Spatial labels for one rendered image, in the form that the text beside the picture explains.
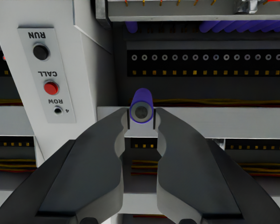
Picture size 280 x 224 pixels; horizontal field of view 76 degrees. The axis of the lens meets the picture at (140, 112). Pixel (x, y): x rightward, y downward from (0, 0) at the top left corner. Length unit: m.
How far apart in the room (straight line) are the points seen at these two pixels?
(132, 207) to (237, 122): 0.26
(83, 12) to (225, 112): 0.22
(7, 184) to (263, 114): 0.56
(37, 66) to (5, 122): 0.12
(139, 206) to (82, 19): 0.34
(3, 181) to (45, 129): 0.33
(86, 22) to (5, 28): 0.09
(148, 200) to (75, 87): 0.26
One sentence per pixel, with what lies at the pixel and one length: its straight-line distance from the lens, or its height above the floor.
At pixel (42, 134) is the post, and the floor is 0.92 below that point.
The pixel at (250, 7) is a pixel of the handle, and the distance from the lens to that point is 0.24.
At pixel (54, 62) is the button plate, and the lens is 0.24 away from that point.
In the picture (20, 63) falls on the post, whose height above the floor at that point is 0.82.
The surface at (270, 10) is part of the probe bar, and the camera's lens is 0.29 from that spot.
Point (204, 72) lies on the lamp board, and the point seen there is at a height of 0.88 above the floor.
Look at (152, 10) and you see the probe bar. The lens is 0.25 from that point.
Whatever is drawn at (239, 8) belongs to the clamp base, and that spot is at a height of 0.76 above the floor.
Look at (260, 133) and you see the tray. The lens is 0.31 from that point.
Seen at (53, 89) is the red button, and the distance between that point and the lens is 0.25.
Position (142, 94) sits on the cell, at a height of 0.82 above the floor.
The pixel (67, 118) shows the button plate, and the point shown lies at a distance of 0.27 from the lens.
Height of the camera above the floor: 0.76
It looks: 31 degrees up
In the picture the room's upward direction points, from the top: 179 degrees clockwise
